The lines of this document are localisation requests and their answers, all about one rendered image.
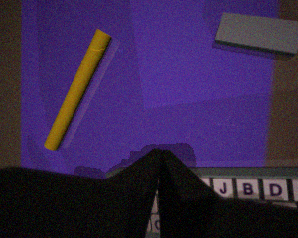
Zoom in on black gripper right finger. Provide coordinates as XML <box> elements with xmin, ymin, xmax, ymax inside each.
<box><xmin>158</xmin><ymin>150</ymin><xmax>298</xmax><ymax>238</ymax></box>

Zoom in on yellow cylinder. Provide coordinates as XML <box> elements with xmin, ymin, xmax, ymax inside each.
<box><xmin>44</xmin><ymin>29</ymin><xmax>112</xmax><ymax>151</ymax></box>

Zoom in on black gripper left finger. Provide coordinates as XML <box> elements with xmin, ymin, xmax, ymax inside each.
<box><xmin>0</xmin><ymin>148</ymin><xmax>162</xmax><ymax>238</ymax></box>

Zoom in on grey keyboard with white letter keys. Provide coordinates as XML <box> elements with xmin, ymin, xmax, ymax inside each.
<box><xmin>145</xmin><ymin>167</ymin><xmax>298</xmax><ymax>238</ymax></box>

